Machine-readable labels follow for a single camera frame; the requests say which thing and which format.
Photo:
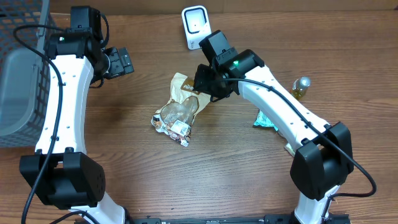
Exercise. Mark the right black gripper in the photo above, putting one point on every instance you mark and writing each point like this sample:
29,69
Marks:
203,88

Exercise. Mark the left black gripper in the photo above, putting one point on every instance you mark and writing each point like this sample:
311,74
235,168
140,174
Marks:
119,67

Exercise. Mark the snack packet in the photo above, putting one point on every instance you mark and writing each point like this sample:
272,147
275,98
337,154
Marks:
177,116

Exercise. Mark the teal tissue pack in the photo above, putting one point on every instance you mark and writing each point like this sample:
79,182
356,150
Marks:
290,149
262,121

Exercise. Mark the yellow liquid bottle silver cap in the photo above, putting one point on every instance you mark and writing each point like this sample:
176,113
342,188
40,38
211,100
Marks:
300,87

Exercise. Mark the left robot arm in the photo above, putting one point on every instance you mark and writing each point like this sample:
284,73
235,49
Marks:
60,173

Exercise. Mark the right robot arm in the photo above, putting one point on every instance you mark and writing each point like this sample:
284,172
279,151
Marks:
322,152

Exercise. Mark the white barcode scanner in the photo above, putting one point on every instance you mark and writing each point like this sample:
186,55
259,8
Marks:
196,25

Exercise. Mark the grey plastic shopping basket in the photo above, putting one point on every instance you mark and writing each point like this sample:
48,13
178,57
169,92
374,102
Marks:
25,78

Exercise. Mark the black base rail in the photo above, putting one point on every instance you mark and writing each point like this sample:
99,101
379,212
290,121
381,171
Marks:
211,221

